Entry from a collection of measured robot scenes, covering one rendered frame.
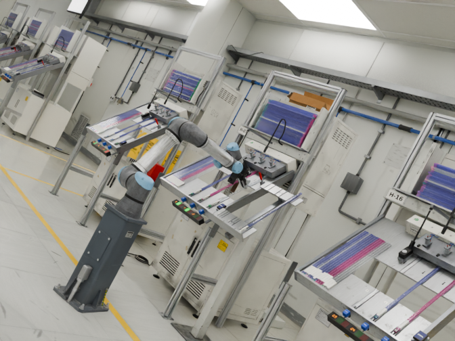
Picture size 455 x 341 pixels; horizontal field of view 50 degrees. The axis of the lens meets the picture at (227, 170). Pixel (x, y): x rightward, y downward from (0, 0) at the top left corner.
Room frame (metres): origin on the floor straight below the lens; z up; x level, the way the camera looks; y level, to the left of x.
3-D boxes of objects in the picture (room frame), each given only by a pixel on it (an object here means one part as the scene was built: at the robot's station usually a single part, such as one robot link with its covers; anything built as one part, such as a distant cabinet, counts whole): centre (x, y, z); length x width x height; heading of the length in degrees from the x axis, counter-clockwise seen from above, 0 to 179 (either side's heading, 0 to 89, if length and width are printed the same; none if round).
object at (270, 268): (3.83, -0.29, 0.31); 0.70 x 0.65 x 0.62; 42
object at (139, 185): (2.73, 0.39, 0.72); 0.13 x 0.12 x 0.14; 41
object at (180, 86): (4.92, 0.67, 0.95); 1.35 x 0.82 x 1.90; 132
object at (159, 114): (4.77, 0.81, 0.66); 1.01 x 0.73 x 1.31; 132
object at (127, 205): (2.73, 0.38, 0.60); 0.15 x 0.15 x 0.10
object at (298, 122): (3.70, -0.24, 1.52); 0.51 x 0.13 x 0.27; 42
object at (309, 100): (3.99, -0.39, 1.82); 0.68 x 0.30 x 0.20; 42
